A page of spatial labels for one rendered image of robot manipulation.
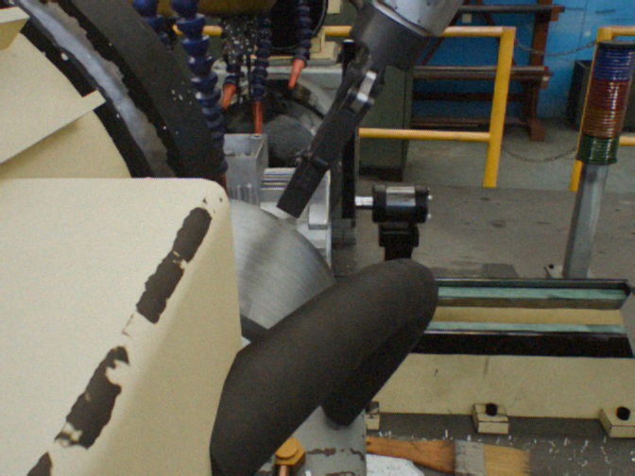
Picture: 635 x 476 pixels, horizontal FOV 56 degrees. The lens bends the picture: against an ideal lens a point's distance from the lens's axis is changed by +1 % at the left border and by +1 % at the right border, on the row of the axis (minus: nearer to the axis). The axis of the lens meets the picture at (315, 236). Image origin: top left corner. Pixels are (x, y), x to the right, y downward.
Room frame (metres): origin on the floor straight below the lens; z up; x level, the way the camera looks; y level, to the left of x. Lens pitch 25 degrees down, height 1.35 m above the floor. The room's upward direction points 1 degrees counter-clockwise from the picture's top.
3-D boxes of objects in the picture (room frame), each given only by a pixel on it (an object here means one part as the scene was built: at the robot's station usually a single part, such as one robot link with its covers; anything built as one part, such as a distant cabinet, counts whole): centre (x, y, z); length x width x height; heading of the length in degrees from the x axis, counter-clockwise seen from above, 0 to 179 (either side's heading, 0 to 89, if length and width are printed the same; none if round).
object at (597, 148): (0.96, -0.47, 1.05); 0.06 x 0.06 x 0.04
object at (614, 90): (0.96, -0.47, 1.14); 0.06 x 0.06 x 0.04
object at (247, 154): (0.70, 0.12, 1.11); 0.12 x 0.11 x 0.07; 87
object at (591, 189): (0.96, -0.47, 1.01); 0.08 x 0.08 x 0.42; 86
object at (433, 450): (0.53, -0.15, 0.80); 0.21 x 0.05 x 0.01; 78
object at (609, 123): (0.96, -0.47, 1.10); 0.06 x 0.06 x 0.04
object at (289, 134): (1.03, 0.07, 1.04); 0.41 x 0.25 x 0.25; 176
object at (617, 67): (0.96, -0.47, 1.19); 0.06 x 0.06 x 0.04
